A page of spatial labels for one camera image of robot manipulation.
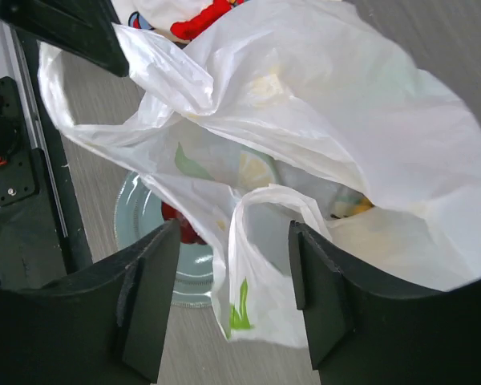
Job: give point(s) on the yellow fake fruit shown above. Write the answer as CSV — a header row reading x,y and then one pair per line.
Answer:
x,y
347,208

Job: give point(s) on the white plastic bag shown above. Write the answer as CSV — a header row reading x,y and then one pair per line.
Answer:
x,y
299,104

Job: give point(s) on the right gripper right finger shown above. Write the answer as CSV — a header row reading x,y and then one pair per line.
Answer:
x,y
365,326

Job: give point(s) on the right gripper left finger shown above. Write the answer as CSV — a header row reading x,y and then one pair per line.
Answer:
x,y
105,324

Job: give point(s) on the red fake apple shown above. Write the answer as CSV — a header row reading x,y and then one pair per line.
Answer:
x,y
188,235

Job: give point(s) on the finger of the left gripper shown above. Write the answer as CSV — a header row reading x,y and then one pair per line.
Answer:
x,y
85,28

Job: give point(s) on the grey-blue round plate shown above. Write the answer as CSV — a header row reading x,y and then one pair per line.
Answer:
x,y
264,280

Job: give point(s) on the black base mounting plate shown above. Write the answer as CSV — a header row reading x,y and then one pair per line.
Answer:
x,y
42,237

